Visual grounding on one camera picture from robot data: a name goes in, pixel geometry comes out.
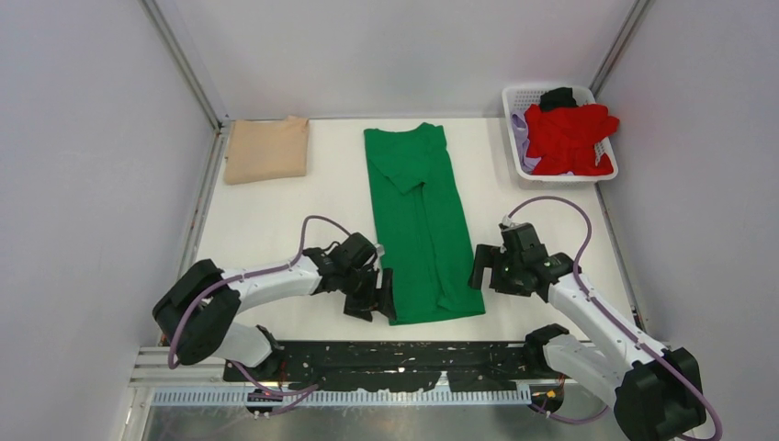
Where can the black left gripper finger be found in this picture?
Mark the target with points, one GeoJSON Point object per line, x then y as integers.
{"type": "Point", "coordinates": [384, 299]}
{"type": "Point", "coordinates": [359, 308]}

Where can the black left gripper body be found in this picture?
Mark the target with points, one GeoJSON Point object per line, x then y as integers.
{"type": "Point", "coordinates": [370, 291]}

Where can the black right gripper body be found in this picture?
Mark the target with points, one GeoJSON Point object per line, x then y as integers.
{"type": "Point", "coordinates": [494, 271]}

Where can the green t-shirt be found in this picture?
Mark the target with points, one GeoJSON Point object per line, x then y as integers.
{"type": "Point", "coordinates": [420, 222]}

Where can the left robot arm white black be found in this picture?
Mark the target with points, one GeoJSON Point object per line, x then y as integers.
{"type": "Point", "coordinates": [198, 313]}

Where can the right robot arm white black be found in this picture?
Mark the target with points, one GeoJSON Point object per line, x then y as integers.
{"type": "Point", "coordinates": [653, 391]}

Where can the lavender t-shirt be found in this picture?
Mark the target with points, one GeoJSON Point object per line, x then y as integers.
{"type": "Point", "coordinates": [521, 136]}

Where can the red t-shirt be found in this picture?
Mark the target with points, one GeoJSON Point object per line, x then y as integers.
{"type": "Point", "coordinates": [563, 140]}

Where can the folded beige t-shirt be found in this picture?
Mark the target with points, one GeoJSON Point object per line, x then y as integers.
{"type": "Point", "coordinates": [265, 150]}

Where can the white plastic laundry basket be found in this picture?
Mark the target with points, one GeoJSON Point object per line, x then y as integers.
{"type": "Point", "coordinates": [516, 99]}

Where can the black t-shirt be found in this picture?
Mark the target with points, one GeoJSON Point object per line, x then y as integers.
{"type": "Point", "coordinates": [561, 97]}

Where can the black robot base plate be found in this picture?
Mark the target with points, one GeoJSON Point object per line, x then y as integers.
{"type": "Point", "coordinates": [402, 366]}

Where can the aluminium frame rail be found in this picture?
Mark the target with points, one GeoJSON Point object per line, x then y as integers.
{"type": "Point", "coordinates": [218, 382]}

